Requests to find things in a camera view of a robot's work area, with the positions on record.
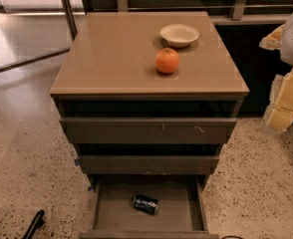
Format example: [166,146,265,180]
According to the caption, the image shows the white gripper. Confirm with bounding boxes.
[259,13,293,131]

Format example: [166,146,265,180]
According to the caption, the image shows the blue pepsi can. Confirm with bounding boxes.
[134,194,158,215]

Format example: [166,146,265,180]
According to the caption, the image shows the grey drawer cabinet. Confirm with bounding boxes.
[49,11,250,239]

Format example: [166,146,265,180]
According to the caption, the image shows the bottom open grey drawer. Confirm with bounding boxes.
[79,176,219,239]

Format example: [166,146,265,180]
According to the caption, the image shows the middle grey drawer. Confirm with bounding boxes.
[78,155,219,175]

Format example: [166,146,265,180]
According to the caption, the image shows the top grey drawer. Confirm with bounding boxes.
[60,118,236,144]

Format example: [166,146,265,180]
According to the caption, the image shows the white paper bowl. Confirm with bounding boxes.
[159,24,199,48]

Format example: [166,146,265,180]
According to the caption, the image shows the orange fruit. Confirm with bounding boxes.
[155,48,179,75]

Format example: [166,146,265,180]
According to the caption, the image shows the blue tape piece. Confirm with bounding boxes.
[74,159,80,166]

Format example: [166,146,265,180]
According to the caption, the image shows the dark metal pole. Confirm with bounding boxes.
[61,0,77,40]

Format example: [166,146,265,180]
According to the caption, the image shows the black object on floor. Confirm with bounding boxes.
[22,210,45,239]

